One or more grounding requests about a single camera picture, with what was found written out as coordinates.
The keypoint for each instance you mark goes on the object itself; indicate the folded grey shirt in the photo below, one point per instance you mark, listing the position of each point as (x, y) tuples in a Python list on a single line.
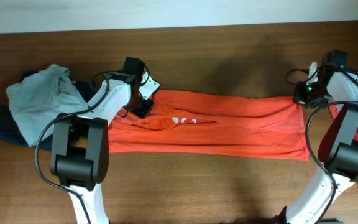
[(40, 98)]

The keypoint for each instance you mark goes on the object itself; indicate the orange soccer t-shirt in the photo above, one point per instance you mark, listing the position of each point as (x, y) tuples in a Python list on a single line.
[(184, 121)]

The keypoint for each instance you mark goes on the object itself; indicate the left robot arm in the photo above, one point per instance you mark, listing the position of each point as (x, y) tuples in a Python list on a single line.
[(80, 145)]

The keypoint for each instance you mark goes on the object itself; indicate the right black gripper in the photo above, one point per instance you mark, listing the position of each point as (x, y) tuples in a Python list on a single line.
[(298, 97)]

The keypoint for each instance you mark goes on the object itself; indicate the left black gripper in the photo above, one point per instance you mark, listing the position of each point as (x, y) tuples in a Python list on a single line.
[(142, 112)]

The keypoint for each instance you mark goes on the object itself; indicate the folded navy garment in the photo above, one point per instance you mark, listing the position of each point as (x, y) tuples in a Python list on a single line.
[(9, 131)]

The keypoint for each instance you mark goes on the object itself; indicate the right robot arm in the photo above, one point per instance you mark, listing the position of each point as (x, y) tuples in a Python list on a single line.
[(329, 85)]

